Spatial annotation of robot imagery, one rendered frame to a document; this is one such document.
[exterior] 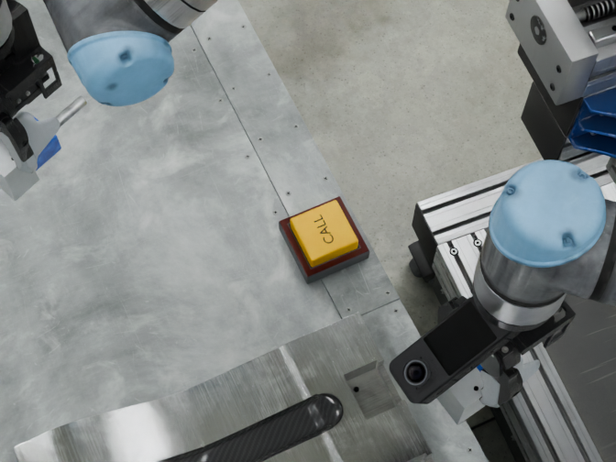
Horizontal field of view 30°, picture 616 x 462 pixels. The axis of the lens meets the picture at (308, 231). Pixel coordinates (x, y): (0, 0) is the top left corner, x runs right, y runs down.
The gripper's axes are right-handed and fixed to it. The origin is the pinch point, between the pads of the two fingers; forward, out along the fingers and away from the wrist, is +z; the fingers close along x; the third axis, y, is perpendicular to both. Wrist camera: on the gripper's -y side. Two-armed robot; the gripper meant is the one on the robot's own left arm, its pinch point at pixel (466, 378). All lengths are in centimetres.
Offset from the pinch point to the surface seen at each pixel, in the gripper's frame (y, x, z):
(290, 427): -15.8, 7.3, 6.9
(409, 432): -6.4, -0.1, 6.1
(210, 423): -22.3, 12.2, 6.7
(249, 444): -20.1, 8.3, 7.1
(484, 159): 61, 53, 95
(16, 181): -26, 45, 1
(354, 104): 47, 78, 95
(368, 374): -5.5, 7.8, 8.7
